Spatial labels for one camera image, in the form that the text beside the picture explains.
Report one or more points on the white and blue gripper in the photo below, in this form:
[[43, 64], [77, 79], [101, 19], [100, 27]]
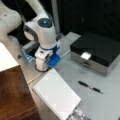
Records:
[[45, 58]]

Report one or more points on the black and silver case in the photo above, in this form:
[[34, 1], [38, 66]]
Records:
[[105, 52]]

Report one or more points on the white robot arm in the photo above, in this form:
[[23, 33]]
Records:
[[40, 29]]

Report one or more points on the white label tag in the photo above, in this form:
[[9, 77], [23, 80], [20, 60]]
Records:
[[86, 55]]

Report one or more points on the white spiral notebook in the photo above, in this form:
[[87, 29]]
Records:
[[57, 94]]

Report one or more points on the black pen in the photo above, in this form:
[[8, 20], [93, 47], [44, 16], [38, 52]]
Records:
[[90, 87]]

